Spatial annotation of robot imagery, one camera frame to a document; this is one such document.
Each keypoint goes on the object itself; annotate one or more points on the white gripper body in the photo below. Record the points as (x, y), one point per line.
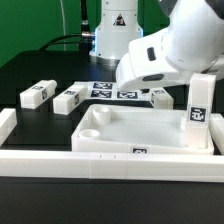
(146, 66)

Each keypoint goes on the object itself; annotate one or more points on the white fiducial marker sheet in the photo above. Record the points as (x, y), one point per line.
(109, 91)

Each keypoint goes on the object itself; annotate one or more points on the white U-shaped fence frame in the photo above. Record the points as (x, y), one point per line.
(126, 166)

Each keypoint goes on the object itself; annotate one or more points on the white desk top tray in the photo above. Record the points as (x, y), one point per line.
(124, 129)

